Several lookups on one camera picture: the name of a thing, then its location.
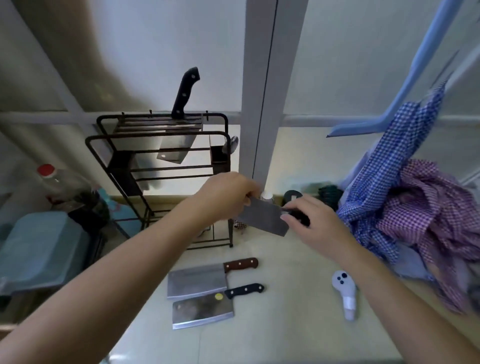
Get purple checked cloth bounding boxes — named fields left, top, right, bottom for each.
left=375, top=159, right=480, bottom=316

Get black metal knife rack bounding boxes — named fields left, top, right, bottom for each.
left=85, top=110, right=234, bottom=251

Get metal spoon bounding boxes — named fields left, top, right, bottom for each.
left=221, top=135, right=240, bottom=155

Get white window frame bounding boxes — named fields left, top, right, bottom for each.
left=0, top=0, right=480, bottom=185

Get person's right forearm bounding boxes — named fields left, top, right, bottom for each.
left=335, top=240, right=480, bottom=364

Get red cap plastic bottle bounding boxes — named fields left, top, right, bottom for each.
left=36, top=163, right=99, bottom=215

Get person's left forearm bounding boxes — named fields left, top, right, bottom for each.
left=0, top=200, right=211, bottom=364

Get person's left hand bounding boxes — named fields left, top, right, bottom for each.
left=190, top=171, right=264, bottom=226

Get brown wooden handle cleaver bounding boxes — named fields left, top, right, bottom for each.
left=166, top=257, right=260, bottom=301

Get dark green bundle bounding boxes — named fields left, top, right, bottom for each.
left=317, top=183, right=344, bottom=211

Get person's right hand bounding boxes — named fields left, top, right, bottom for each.
left=280, top=194, right=356, bottom=260

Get blue checked cloth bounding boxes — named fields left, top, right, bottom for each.
left=337, top=83, right=448, bottom=264

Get yellow sticker black handle cleaver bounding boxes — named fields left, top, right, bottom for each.
left=172, top=283, right=266, bottom=331

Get black riveted handle cleaver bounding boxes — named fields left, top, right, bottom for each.
left=156, top=67, right=201, bottom=165

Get steel cleaver with dark handle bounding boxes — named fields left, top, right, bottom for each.
left=235, top=196, right=311, bottom=238

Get white handheld device, black buttons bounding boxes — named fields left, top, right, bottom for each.
left=331, top=270, right=357, bottom=322

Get teal plastic item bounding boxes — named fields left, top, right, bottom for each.
left=97, top=187, right=144, bottom=234

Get light blue pole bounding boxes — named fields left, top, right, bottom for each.
left=325, top=0, right=466, bottom=139

